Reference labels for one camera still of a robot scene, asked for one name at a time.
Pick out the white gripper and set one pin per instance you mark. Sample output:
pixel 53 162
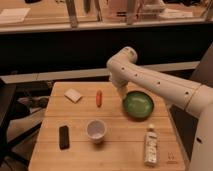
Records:
pixel 120 84

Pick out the red pepper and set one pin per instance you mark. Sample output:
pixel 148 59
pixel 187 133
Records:
pixel 99 98

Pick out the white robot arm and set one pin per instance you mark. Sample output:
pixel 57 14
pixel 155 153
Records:
pixel 193 97

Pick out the white sponge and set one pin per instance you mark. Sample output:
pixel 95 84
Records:
pixel 73 95

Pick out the black rectangular sponge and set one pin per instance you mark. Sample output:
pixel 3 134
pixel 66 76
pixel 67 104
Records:
pixel 63 137

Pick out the green bowl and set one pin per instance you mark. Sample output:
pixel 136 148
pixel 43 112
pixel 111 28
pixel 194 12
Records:
pixel 138 104

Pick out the white paper cup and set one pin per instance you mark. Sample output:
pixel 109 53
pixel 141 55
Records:
pixel 96 131

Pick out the wooden table board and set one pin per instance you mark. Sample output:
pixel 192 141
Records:
pixel 123 146

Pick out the white tube bottle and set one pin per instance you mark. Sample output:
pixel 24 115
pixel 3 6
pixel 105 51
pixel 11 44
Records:
pixel 150 146

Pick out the black chair left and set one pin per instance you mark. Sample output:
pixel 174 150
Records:
pixel 7 100

